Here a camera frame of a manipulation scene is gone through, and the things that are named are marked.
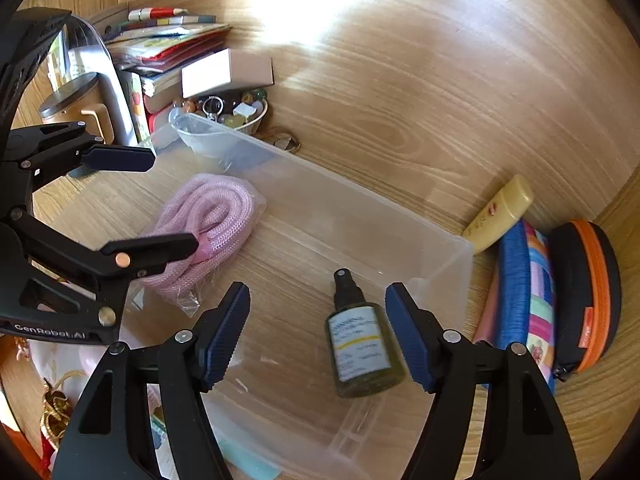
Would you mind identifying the teal white small bottle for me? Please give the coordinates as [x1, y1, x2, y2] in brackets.
[217, 438, 282, 480]

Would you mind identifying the dark green spray bottle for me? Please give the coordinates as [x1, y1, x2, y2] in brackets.
[326, 268, 406, 399]

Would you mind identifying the red gold charm pouch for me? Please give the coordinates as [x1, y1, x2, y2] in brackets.
[14, 337, 75, 479]

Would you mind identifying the white drawstring fabric pouch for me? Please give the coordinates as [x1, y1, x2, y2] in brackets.
[29, 340, 106, 405]

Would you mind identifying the brown mug with lid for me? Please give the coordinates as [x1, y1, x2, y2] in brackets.
[39, 72, 115, 144]

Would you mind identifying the silver metal bookend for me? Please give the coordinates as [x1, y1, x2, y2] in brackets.
[44, 14, 139, 146]

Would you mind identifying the stack of books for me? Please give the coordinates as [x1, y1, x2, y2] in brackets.
[93, 4, 231, 142]

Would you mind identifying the blue colourful fabric pouch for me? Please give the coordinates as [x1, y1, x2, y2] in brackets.
[473, 220, 555, 389]

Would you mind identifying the white bowl of beads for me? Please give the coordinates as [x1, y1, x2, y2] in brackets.
[168, 88, 269, 136]

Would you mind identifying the red white marker pen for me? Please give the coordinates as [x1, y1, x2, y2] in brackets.
[128, 6, 189, 22]

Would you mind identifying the white cardboard box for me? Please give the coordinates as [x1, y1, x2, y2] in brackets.
[181, 49, 274, 98]

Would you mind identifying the black orange zipper case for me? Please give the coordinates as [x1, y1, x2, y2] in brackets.
[549, 219, 622, 382]

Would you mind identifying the clear plastic storage bin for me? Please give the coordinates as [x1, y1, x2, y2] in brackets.
[125, 118, 472, 479]

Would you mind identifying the yellow lotion tube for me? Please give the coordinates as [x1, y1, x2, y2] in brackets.
[462, 174, 535, 255]

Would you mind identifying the pink rope in bag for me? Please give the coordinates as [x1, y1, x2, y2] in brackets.
[129, 172, 268, 318]

